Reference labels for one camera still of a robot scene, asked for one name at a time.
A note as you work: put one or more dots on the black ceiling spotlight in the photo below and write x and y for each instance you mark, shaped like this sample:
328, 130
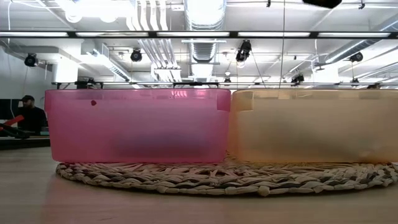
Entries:
244, 49
136, 56
356, 57
31, 60
298, 79

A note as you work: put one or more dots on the orange translucent plastic bin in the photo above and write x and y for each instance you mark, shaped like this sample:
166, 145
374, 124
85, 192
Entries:
311, 118

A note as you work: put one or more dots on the round woven placemat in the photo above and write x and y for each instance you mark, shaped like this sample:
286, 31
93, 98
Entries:
217, 180

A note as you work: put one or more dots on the pink translucent plastic bin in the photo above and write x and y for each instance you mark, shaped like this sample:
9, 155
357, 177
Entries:
140, 118

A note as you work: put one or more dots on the person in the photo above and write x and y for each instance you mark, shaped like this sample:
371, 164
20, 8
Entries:
32, 118

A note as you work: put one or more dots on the red and black tool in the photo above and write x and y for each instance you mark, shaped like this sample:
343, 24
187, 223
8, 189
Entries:
15, 119

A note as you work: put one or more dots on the dark background table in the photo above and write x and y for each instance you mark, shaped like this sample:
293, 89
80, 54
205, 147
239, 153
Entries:
25, 143

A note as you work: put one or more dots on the black background monitor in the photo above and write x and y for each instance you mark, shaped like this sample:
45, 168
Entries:
7, 109

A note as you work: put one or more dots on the long horizontal metal rail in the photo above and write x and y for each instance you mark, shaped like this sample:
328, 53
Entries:
264, 84

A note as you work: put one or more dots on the silver ventilation duct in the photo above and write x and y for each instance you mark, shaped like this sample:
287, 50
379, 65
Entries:
203, 49

